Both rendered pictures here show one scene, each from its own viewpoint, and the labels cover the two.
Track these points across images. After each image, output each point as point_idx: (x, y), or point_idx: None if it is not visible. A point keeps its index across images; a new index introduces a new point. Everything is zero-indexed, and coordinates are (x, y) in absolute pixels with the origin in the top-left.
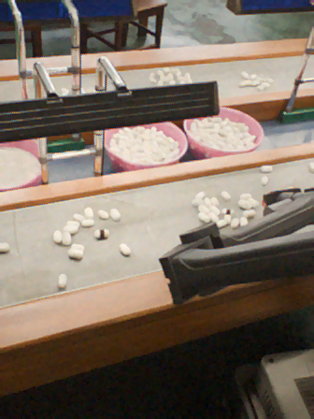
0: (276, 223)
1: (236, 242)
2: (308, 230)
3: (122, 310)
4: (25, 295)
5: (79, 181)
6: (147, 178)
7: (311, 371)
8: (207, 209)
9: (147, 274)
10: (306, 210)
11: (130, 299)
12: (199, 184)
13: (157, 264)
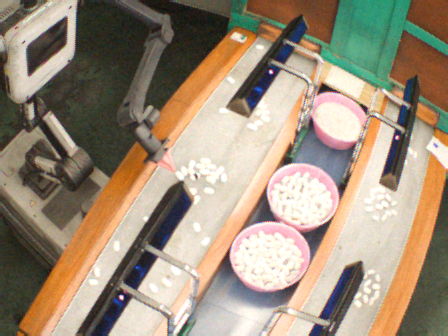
0: (143, 65)
1: (151, 44)
2: (138, 204)
3: (189, 80)
4: (237, 69)
5: (292, 130)
6: (265, 161)
7: (94, 198)
8: (207, 165)
9: (198, 105)
10: (134, 85)
11: (191, 86)
12: (235, 192)
13: (200, 117)
